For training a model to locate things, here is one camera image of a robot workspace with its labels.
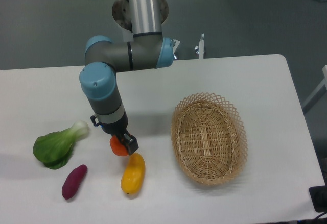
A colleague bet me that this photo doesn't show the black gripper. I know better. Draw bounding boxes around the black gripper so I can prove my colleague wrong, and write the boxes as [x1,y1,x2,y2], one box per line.
[90,112,139,155]

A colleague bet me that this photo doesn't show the orange fruit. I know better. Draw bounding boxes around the orange fruit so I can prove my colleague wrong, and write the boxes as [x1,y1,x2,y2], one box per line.
[109,136,129,156]

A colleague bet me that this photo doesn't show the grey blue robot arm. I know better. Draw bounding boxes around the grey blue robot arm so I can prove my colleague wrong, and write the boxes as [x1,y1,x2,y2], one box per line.
[79,0,174,155]

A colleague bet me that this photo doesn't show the yellow mango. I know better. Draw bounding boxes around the yellow mango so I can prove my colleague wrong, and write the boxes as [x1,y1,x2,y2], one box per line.
[121,153,146,195]

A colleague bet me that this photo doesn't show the purple sweet potato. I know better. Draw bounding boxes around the purple sweet potato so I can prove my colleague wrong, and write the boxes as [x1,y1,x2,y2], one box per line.
[61,164,88,200]

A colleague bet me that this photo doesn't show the green bok choy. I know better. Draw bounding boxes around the green bok choy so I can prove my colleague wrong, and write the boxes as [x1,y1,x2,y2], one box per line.
[32,120,89,170]

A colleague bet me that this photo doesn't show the woven wicker basket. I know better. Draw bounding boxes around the woven wicker basket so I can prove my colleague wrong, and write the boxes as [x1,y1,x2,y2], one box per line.
[171,93,247,186]

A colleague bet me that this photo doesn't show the black device at edge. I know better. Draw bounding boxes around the black device at edge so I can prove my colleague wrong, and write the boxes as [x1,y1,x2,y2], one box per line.
[309,186,326,213]

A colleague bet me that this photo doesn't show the white frame at right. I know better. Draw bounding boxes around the white frame at right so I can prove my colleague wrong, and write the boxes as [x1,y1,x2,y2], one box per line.
[301,65,326,114]

